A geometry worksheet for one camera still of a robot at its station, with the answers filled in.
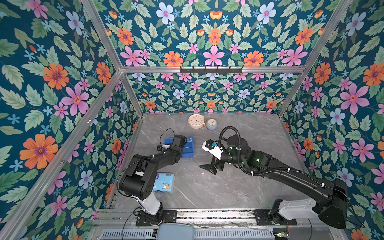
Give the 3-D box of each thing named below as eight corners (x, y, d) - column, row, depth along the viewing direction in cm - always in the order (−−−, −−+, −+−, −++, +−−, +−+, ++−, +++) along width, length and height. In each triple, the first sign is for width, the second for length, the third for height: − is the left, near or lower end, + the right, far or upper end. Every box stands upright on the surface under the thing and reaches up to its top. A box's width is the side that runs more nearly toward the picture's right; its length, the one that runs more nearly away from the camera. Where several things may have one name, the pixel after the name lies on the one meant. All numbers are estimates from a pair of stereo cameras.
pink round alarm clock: (188, 129, 112) (187, 126, 110) (189, 117, 120) (188, 114, 118) (204, 129, 112) (204, 126, 110) (204, 117, 120) (204, 114, 118)
